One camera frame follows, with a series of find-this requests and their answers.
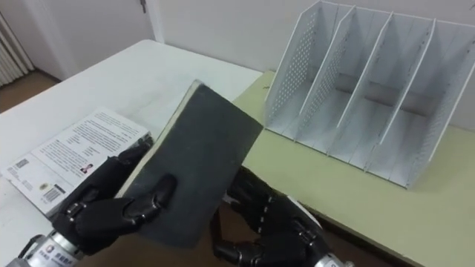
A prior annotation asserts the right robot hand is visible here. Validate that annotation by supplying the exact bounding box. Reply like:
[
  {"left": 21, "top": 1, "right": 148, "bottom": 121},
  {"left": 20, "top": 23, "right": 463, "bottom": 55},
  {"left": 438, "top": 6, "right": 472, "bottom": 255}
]
[{"left": 209, "top": 166, "right": 332, "bottom": 267}]

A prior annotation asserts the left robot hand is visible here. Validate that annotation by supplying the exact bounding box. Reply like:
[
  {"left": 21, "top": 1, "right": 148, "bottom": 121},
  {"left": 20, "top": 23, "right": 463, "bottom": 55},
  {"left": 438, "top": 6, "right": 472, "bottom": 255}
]
[{"left": 50, "top": 135, "right": 178, "bottom": 257}]

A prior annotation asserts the dark grey book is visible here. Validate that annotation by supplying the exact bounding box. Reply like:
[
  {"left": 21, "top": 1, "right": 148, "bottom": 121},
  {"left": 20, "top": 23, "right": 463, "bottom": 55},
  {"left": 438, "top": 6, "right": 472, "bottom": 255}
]
[{"left": 115, "top": 79, "right": 264, "bottom": 249}]

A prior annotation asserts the white book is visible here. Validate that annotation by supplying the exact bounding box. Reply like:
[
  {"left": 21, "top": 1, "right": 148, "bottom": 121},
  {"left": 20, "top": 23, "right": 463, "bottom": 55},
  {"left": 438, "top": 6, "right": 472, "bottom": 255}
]
[{"left": 1, "top": 107, "right": 152, "bottom": 217}]

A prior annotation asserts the pale green desk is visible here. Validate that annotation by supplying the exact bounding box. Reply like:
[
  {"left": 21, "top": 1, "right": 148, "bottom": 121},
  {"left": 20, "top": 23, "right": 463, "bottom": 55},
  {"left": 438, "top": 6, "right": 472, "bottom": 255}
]
[{"left": 232, "top": 70, "right": 475, "bottom": 267}]

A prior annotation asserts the white table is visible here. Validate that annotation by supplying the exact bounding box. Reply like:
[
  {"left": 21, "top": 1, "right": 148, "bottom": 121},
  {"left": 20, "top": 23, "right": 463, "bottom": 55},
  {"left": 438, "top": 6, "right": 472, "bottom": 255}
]
[{"left": 0, "top": 39, "right": 263, "bottom": 267}]

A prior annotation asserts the white file organizer rack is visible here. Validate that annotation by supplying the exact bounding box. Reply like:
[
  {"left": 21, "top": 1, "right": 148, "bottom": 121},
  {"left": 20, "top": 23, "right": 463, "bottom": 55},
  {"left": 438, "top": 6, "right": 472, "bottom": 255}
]
[{"left": 263, "top": 0, "right": 475, "bottom": 189}]

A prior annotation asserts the white radiator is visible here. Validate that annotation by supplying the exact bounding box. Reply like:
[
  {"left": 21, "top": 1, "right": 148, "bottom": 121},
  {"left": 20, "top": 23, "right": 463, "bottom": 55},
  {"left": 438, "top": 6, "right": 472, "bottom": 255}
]
[{"left": 0, "top": 13, "right": 35, "bottom": 88}]

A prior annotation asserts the white door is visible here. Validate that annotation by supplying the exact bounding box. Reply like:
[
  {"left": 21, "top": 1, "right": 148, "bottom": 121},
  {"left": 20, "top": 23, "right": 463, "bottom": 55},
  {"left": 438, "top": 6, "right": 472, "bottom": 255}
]
[{"left": 22, "top": 0, "right": 165, "bottom": 80}]

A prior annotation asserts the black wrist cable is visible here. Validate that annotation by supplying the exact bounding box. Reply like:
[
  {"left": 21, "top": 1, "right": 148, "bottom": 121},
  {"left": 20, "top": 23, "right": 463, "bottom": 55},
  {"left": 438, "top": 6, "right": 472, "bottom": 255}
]
[{"left": 16, "top": 234, "right": 42, "bottom": 260}]

